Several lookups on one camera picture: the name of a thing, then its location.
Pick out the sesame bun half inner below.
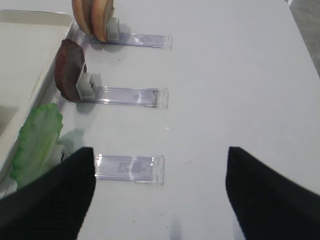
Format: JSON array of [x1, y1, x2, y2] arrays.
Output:
[[90, 0, 114, 43]]

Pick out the green lettuce leaf standing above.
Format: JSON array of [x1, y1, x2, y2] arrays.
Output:
[[10, 103, 63, 189]]

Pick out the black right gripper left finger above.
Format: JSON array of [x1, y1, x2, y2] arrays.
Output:
[[0, 147, 96, 240]]

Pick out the clear holder for lettuce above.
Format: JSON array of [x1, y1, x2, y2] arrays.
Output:
[[88, 148, 165, 185]]

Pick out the white rectangular tray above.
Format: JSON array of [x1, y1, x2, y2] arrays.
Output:
[[0, 9, 74, 179]]

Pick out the brown meat patty standing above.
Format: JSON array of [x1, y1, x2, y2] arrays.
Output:
[[54, 39, 87, 103]]

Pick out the clear holder for patty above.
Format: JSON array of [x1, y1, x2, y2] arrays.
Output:
[[75, 73, 169, 109]]

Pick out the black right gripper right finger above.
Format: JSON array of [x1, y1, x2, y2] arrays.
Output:
[[225, 146, 320, 240]]

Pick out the clear holder for buns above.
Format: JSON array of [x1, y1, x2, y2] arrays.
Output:
[[85, 17, 173, 50]]

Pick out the sesame bun half outer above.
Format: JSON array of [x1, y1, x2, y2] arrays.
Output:
[[71, 0, 94, 36]]

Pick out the sesame bun half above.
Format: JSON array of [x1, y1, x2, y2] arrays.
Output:
[[90, 0, 114, 43], [71, 0, 94, 36]]

